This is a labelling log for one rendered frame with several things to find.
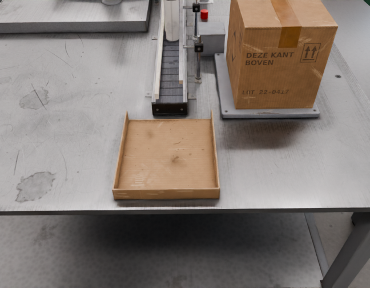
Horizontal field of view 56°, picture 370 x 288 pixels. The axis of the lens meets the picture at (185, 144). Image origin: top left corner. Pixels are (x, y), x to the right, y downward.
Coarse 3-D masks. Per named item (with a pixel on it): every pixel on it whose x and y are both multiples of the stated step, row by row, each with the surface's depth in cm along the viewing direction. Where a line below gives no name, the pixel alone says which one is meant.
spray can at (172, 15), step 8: (168, 0) 121; (176, 0) 122; (168, 8) 123; (176, 8) 124; (168, 16) 125; (176, 16) 126; (168, 24) 128; (176, 24) 128; (168, 32) 130; (176, 32) 130; (168, 40) 132; (176, 40) 132
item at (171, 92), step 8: (168, 48) 129; (176, 48) 129; (168, 56) 125; (176, 56) 125; (168, 64) 122; (176, 64) 121; (168, 72) 118; (176, 72) 118; (160, 80) 115; (168, 80) 115; (176, 80) 115; (160, 88) 112; (168, 88) 112; (176, 88) 112; (160, 96) 109; (168, 96) 109; (176, 96) 109
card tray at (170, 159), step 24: (144, 120) 108; (168, 120) 108; (192, 120) 107; (120, 144) 95; (144, 144) 100; (168, 144) 100; (192, 144) 100; (120, 168) 94; (144, 168) 94; (168, 168) 94; (192, 168) 94; (216, 168) 89; (120, 192) 85; (144, 192) 85; (168, 192) 85; (192, 192) 85; (216, 192) 85
